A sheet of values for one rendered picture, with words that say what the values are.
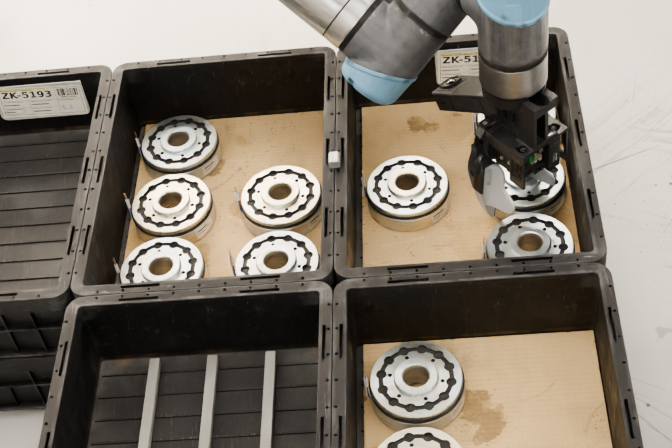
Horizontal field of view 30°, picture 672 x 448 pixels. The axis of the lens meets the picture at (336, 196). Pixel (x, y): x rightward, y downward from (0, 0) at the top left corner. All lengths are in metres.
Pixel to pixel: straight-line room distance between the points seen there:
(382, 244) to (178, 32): 0.71
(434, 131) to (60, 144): 0.52
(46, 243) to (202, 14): 0.64
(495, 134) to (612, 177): 0.39
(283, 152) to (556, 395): 0.52
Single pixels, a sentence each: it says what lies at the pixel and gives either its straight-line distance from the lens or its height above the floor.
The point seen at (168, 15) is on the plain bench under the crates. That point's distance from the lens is 2.16.
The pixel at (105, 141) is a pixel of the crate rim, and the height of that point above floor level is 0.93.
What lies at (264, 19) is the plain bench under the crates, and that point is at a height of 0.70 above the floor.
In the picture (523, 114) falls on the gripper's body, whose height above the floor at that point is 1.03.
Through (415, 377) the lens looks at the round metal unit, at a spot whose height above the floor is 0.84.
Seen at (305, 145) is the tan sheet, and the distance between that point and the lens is 1.67.
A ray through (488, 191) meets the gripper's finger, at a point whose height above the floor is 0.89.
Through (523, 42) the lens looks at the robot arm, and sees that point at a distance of 1.33.
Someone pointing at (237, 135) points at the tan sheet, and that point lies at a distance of 1.71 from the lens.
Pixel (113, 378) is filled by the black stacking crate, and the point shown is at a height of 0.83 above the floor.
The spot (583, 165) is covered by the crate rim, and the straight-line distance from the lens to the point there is 1.48.
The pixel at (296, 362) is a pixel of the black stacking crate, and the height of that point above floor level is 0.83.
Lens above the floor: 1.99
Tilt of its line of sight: 46 degrees down
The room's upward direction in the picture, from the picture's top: 10 degrees counter-clockwise
